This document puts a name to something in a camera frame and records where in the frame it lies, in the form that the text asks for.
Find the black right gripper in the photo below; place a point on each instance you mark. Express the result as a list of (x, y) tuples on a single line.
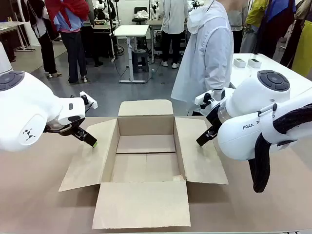
[(215, 118)]

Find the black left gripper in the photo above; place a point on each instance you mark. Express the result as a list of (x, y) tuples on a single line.
[(61, 129)]

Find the brown cardboard box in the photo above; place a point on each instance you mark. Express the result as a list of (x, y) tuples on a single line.
[(143, 204)]

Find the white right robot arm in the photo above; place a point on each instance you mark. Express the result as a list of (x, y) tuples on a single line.
[(243, 97)]

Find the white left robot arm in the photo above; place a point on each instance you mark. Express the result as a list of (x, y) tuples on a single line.
[(24, 102)]

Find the small white box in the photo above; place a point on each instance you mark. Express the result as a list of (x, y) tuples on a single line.
[(240, 63), (254, 63)]

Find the person in white lab coat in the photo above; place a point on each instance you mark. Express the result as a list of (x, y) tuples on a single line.
[(207, 48)]

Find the person with red scarf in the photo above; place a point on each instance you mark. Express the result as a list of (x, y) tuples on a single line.
[(70, 48)]

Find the grey plastic stool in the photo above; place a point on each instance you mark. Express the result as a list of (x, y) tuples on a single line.
[(140, 61)]

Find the person in black clothes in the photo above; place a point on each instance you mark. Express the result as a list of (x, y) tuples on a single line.
[(47, 48)]

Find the black metal stand pole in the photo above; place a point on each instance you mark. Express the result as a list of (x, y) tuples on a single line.
[(113, 36)]

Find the white standing desk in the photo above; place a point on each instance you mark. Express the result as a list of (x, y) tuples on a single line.
[(131, 30)]

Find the person in white shirt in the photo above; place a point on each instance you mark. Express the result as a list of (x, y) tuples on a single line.
[(171, 19)]

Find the person in dark blue coat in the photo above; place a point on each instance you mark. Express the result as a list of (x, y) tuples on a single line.
[(273, 29)]

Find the person in yellow-green skirt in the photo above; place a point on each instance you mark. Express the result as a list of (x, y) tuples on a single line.
[(303, 48)]

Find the person in yellow jacket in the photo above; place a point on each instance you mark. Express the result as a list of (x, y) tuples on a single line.
[(256, 12)]

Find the office chair with white cloth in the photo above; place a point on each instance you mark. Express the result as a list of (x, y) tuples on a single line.
[(140, 14)]

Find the white background work table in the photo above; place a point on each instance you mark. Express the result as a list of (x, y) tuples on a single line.
[(12, 25)]

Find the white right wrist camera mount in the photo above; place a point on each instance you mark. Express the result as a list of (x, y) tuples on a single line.
[(217, 96)]

